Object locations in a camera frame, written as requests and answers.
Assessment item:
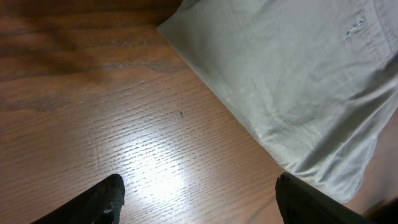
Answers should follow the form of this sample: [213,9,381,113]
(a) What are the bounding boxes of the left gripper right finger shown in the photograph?
[275,172,372,224]

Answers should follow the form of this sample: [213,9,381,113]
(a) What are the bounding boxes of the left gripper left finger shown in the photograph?
[32,174,125,224]

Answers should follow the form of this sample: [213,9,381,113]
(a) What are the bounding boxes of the khaki shorts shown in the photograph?
[159,0,397,202]

